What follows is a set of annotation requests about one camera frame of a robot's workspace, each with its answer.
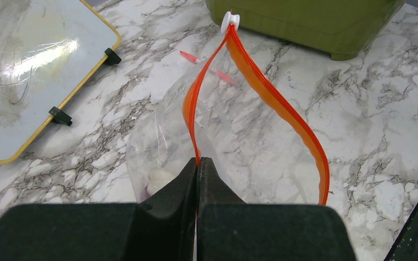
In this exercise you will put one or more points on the yellow framed whiteboard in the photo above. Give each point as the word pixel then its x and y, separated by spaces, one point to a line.
pixel 48 50

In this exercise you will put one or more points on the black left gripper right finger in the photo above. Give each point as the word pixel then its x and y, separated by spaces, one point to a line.
pixel 230 229

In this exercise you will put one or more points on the olive green plastic bin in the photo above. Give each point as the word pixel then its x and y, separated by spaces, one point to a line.
pixel 341 28

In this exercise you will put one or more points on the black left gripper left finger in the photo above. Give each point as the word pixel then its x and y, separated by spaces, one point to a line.
pixel 159 228

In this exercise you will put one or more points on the clear zip bag orange zipper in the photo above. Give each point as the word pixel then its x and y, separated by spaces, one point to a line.
pixel 226 109

